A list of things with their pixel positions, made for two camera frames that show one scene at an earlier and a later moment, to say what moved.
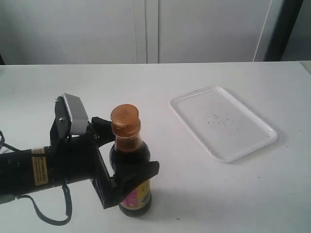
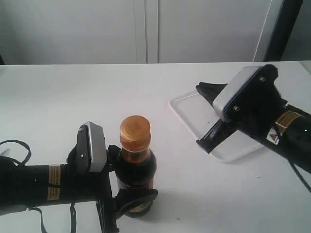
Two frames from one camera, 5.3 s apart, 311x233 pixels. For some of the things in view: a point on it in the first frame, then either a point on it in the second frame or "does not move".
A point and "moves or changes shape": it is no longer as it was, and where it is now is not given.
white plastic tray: (226, 126) does not move
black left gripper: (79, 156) -> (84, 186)
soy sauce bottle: (129, 151) moves or changes shape
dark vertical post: (283, 30) does not move
